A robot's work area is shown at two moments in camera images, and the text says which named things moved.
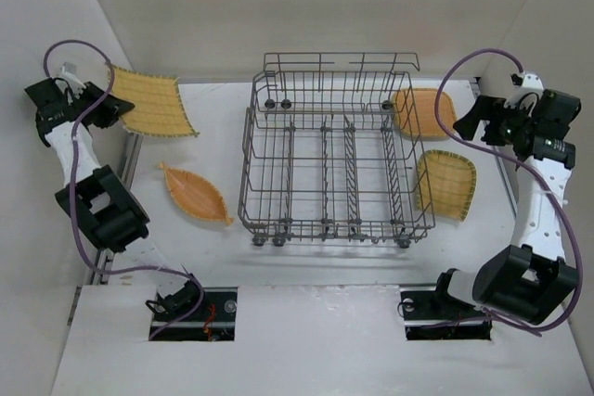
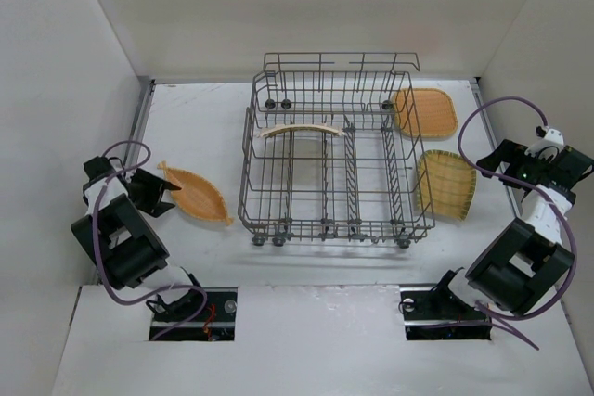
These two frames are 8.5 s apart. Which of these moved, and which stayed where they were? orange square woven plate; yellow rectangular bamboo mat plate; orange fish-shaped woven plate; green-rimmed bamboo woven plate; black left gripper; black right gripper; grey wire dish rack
Moved: black left gripper; black right gripper; yellow rectangular bamboo mat plate
Stayed: orange fish-shaped woven plate; grey wire dish rack; green-rimmed bamboo woven plate; orange square woven plate
